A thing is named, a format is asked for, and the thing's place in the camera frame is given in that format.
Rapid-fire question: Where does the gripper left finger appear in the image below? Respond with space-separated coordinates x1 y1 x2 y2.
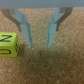
0 7 35 49

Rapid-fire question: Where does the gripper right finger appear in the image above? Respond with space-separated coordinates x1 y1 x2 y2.
46 7 79 49

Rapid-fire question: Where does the yellow block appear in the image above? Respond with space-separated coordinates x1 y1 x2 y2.
0 32 21 58

